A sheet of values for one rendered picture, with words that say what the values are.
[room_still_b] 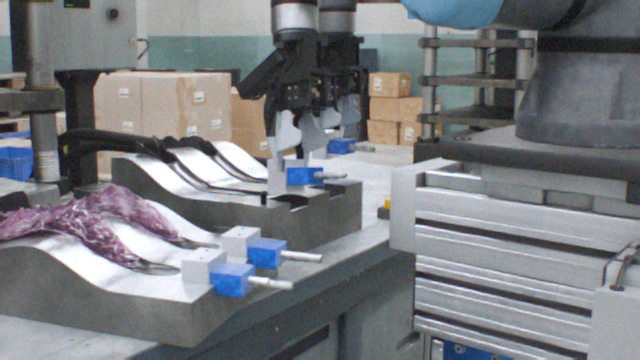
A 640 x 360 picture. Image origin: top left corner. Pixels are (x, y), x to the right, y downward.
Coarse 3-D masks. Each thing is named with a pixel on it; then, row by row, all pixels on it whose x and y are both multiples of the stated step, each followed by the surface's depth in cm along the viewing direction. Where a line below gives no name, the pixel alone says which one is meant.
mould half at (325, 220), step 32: (128, 160) 118; (192, 160) 125; (96, 192) 126; (160, 192) 115; (192, 192) 115; (320, 192) 112; (352, 192) 119; (192, 224) 111; (224, 224) 107; (256, 224) 103; (288, 224) 105; (320, 224) 112; (352, 224) 120
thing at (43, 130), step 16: (32, 16) 145; (48, 16) 147; (32, 32) 146; (48, 32) 148; (32, 48) 146; (48, 48) 148; (32, 64) 147; (48, 64) 149; (32, 80) 148; (48, 80) 149; (32, 128) 150; (48, 128) 151; (32, 144) 151; (48, 144) 151; (32, 160) 153; (48, 160) 152; (48, 176) 152; (64, 176) 157; (64, 192) 155
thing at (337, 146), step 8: (336, 136) 137; (328, 144) 135; (336, 144) 133; (344, 144) 132; (352, 144) 134; (312, 152) 137; (320, 152) 135; (328, 152) 135; (336, 152) 134; (344, 152) 133; (352, 152) 135
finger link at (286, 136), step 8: (280, 112) 104; (288, 112) 103; (280, 120) 104; (288, 120) 103; (280, 128) 104; (288, 128) 103; (296, 128) 102; (280, 136) 103; (288, 136) 102; (296, 136) 101; (272, 144) 103; (280, 144) 103; (288, 144) 102; (296, 144) 101; (272, 152) 103; (280, 152) 103; (280, 160) 104; (280, 168) 104
